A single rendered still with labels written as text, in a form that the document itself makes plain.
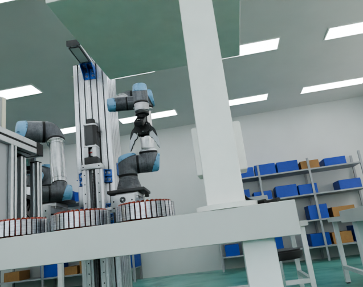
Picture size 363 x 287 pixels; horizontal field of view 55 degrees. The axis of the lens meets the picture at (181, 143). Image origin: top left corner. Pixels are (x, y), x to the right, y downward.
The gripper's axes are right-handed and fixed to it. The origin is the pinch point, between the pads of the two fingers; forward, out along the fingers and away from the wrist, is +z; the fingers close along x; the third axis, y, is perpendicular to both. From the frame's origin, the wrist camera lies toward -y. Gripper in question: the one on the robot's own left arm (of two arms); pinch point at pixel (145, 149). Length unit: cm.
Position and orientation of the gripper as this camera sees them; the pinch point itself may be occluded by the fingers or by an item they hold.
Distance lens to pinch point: 171.5
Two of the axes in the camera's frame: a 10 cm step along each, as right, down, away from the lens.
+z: 1.2, 9.6, -2.6
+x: -9.9, 1.4, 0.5
